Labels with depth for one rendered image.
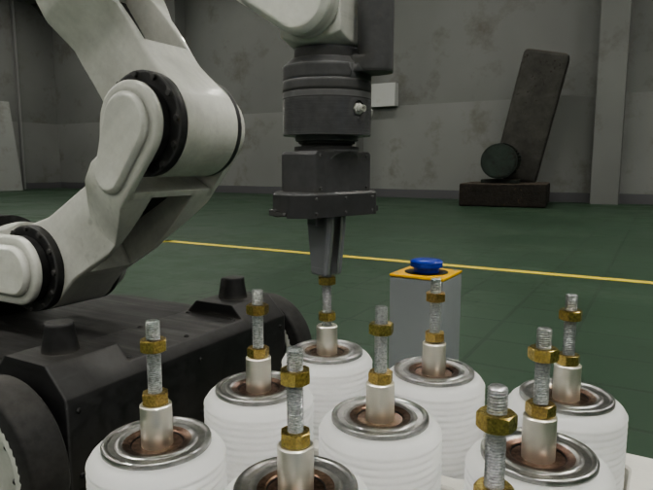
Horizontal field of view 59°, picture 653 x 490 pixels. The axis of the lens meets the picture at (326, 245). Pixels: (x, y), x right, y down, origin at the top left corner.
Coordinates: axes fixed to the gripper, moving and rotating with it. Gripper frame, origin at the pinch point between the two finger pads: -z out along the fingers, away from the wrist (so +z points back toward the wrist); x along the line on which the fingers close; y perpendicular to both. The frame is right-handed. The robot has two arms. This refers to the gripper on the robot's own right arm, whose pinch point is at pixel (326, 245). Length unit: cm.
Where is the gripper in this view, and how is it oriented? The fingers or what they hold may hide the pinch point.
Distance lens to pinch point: 59.8
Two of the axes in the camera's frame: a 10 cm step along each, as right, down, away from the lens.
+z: 0.0, -9.9, -1.4
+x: -7.2, 0.9, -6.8
